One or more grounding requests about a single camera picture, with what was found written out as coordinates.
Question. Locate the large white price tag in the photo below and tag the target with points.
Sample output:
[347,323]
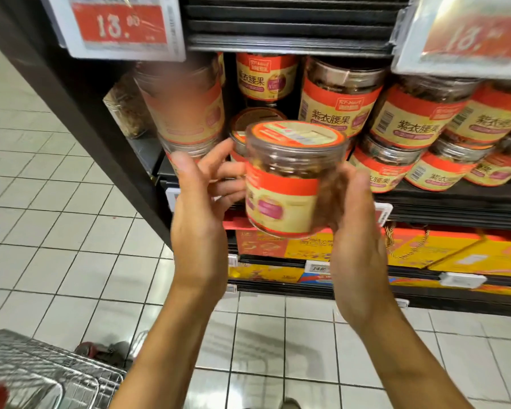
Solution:
[468,34]
[119,25]

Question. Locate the flat blue box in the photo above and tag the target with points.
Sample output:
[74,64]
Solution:
[317,278]

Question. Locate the person's right forearm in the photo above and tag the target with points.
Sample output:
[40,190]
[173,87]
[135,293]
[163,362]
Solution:
[409,370]

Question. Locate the black metal store shelf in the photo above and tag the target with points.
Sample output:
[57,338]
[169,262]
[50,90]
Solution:
[289,21]

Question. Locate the person's left hand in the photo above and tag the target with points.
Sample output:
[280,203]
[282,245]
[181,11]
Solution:
[200,234]

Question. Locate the long orange yellow box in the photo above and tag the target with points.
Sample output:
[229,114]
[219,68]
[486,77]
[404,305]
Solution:
[494,255]

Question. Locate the yellow gift box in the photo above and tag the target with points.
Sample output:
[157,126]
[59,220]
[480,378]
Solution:
[311,248]

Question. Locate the person's right hand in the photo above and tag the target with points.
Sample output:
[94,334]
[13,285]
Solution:
[362,268]

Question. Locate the person's left forearm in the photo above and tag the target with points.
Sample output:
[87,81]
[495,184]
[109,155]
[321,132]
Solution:
[170,353]

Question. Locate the flat yellow box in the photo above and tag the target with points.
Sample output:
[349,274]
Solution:
[264,273]

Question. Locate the small white price tag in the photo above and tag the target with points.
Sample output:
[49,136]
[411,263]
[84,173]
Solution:
[232,288]
[463,281]
[232,260]
[317,267]
[402,303]
[384,214]
[172,200]

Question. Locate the row of small cashew jars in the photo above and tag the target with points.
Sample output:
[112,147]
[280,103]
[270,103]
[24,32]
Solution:
[341,102]

